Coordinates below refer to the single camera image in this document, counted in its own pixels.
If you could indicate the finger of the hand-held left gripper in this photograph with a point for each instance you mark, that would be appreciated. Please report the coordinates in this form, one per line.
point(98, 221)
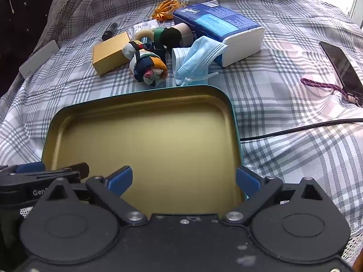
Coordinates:
point(29, 167)
point(76, 170)

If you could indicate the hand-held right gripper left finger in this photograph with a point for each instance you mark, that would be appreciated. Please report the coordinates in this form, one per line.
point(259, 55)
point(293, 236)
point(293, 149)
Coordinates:
point(122, 179)

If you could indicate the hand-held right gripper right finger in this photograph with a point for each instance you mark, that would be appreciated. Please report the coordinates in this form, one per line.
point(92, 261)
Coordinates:
point(247, 181)

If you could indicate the teal tin box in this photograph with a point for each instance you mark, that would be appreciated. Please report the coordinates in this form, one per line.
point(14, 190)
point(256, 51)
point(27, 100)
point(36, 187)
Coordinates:
point(147, 153)

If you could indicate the colourful cloth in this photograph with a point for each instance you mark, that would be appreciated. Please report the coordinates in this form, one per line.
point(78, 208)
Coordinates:
point(147, 62)

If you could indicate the blue face mask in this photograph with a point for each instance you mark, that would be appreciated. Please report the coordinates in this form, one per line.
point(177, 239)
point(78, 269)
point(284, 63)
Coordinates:
point(192, 56)

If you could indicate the cream tape roll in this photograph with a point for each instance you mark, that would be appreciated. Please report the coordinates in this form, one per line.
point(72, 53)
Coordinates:
point(141, 36)

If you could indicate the black foam ball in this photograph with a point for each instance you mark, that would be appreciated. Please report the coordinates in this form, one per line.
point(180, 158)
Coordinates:
point(170, 37)

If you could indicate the white plastic-wrapped packet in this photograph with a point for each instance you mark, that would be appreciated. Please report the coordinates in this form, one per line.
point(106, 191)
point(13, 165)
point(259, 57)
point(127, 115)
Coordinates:
point(143, 26)

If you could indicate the orange fabric pouch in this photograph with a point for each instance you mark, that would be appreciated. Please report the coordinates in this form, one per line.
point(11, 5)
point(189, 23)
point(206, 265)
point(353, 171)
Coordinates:
point(164, 10)

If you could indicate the grey plaid bed sheet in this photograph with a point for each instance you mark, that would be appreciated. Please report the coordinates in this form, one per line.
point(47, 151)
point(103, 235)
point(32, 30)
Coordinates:
point(283, 104)

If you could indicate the white flat card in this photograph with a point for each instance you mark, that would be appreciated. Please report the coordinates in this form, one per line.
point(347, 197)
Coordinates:
point(38, 58)

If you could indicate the gold cardboard box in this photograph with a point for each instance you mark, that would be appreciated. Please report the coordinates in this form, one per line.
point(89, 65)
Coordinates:
point(109, 53)

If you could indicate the small black tube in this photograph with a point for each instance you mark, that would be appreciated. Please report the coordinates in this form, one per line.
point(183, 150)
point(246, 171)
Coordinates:
point(109, 31)

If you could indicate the green tape roll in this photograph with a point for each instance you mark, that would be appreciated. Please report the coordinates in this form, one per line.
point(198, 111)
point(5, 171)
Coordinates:
point(158, 35)

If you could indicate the dark padded headboard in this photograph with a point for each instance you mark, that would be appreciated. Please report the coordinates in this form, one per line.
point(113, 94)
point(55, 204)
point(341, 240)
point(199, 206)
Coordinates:
point(22, 19)

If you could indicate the black smartphone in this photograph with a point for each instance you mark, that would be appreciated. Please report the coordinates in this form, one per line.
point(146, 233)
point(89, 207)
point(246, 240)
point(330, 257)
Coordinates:
point(340, 65)

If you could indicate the blue tissue pack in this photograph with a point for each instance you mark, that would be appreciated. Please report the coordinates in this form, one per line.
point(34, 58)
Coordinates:
point(221, 24)

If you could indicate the beige tape roll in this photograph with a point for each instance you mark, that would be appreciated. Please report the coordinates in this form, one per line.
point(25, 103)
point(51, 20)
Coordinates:
point(185, 32)

